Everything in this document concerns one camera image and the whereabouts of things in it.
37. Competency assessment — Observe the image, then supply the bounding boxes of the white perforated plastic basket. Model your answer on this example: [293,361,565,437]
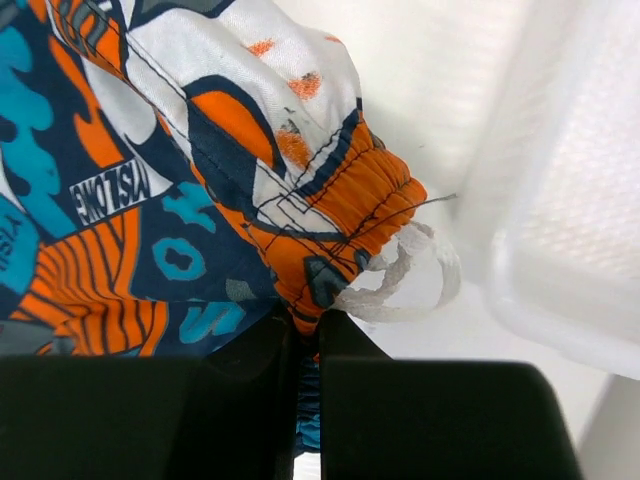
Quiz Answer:
[449,0,640,376]

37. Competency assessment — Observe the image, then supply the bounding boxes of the colourful patterned shorts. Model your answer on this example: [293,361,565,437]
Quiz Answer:
[0,0,464,456]

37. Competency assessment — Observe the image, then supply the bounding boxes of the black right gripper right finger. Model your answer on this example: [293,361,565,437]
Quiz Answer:
[319,311,582,479]

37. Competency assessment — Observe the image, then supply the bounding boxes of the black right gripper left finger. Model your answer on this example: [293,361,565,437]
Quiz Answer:
[1,308,297,479]

